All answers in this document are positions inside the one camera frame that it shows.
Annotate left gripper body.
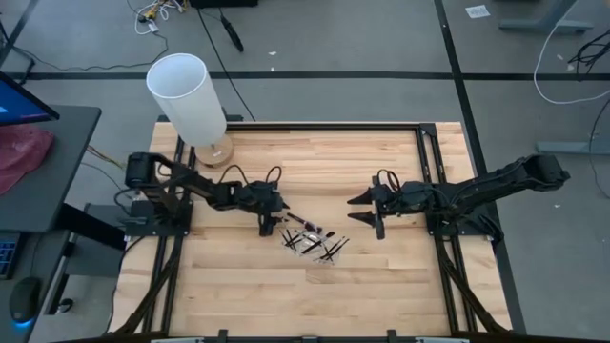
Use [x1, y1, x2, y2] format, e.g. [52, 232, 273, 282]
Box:
[236, 179, 287, 238]

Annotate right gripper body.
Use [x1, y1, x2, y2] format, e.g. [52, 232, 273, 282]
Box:
[368, 182, 402, 241]

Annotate fluffy reddish-brown makeup brush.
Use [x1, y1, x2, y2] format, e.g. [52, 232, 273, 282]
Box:
[286, 212, 324, 233]

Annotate black-bristled makeup brush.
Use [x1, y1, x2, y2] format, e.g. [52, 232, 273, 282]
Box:
[324, 237, 351, 263]

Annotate clear bag of black parts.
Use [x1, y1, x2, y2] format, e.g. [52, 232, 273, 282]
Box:
[277, 225, 353, 267]

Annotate white-shade wooden-base table lamp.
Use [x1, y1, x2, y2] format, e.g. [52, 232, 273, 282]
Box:
[145, 52, 235, 170]

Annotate black oblong floor object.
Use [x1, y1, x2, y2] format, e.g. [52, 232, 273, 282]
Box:
[218, 15, 246, 53]

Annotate grey desk foot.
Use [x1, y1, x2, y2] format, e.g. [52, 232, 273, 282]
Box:
[535, 140, 610, 156]

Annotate black floor case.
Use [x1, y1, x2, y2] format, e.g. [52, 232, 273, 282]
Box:
[189, 0, 259, 9]

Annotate black side table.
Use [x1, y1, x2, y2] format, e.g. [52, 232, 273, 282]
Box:
[0, 104, 103, 235]

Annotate white paper sheet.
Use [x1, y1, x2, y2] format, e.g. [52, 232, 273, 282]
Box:
[465, 4, 493, 20]

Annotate black computer mouse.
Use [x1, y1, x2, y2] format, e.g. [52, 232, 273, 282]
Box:
[9, 276, 43, 324]

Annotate red cloth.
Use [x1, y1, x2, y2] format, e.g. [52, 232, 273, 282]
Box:
[0, 124, 56, 196]

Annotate laptop keyboard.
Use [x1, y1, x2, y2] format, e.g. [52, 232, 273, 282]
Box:
[0, 232, 21, 281]

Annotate computer monitor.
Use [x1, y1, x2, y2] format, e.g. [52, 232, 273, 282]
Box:
[0, 71, 61, 128]

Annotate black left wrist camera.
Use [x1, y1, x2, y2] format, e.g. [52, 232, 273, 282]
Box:
[248, 180, 278, 204]

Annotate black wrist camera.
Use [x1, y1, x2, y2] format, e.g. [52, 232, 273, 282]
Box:
[248, 180, 278, 204]
[398, 182, 433, 207]

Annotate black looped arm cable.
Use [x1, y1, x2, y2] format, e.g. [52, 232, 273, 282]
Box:
[216, 164, 250, 188]
[375, 168, 402, 192]
[263, 165, 284, 186]

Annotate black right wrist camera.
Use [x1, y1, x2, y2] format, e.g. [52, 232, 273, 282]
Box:
[398, 182, 433, 207]

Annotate black aluminium table frame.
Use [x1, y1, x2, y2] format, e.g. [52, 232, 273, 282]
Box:
[107, 121, 514, 343]

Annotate black lamp cord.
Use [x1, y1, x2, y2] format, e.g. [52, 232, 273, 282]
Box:
[195, 7, 257, 123]

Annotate white floor cable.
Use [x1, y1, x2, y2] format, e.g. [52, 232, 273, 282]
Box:
[532, 17, 610, 106]

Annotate thin black floor cable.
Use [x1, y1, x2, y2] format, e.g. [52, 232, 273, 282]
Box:
[0, 28, 171, 73]

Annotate floor cable bundle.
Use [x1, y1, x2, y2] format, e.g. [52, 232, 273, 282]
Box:
[125, 0, 188, 37]

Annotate black floor cable tangle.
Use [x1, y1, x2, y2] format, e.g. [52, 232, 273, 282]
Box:
[566, 40, 610, 69]

